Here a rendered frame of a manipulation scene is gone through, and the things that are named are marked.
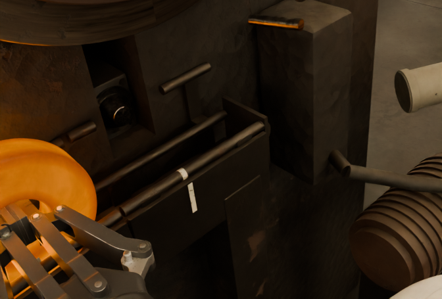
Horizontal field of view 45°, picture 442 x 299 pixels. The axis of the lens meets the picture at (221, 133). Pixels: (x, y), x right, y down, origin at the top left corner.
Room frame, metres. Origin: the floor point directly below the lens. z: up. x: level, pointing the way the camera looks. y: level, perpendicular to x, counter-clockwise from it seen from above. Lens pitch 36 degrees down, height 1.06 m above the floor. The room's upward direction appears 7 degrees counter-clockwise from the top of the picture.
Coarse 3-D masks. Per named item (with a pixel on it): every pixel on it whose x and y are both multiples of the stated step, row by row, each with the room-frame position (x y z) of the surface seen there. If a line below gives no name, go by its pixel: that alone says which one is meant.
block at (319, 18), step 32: (288, 0) 0.64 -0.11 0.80; (288, 32) 0.57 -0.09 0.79; (320, 32) 0.55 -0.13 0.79; (352, 32) 0.59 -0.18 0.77; (288, 64) 0.57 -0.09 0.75; (320, 64) 0.55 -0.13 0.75; (288, 96) 0.57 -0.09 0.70; (320, 96) 0.55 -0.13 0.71; (288, 128) 0.57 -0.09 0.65; (320, 128) 0.55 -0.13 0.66; (288, 160) 0.57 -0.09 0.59; (320, 160) 0.55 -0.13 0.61
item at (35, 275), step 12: (0, 228) 0.31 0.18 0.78; (0, 240) 0.30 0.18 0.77; (12, 240) 0.30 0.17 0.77; (12, 252) 0.29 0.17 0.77; (24, 252) 0.29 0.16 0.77; (24, 264) 0.27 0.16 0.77; (36, 264) 0.27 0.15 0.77; (24, 276) 0.28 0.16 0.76; (36, 276) 0.26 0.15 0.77; (48, 276) 0.26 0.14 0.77; (36, 288) 0.25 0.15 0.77; (48, 288) 0.25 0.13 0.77; (60, 288) 0.24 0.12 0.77
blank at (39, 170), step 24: (0, 144) 0.36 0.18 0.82; (24, 144) 0.37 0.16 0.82; (48, 144) 0.39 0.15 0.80; (0, 168) 0.34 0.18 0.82; (24, 168) 0.35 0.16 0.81; (48, 168) 0.36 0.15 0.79; (72, 168) 0.37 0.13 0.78; (0, 192) 0.33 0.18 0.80; (24, 192) 0.34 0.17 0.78; (48, 192) 0.36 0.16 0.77; (72, 192) 0.37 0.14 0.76
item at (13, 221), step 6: (0, 210) 0.33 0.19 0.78; (6, 210) 0.33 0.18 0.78; (0, 216) 0.33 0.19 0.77; (6, 216) 0.32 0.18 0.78; (12, 216) 0.32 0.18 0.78; (6, 222) 0.32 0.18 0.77; (12, 222) 0.32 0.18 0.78; (18, 222) 0.32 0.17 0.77; (12, 228) 0.31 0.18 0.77; (18, 228) 0.32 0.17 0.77; (18, 234) 0.32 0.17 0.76; (24, 240) 0.32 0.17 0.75
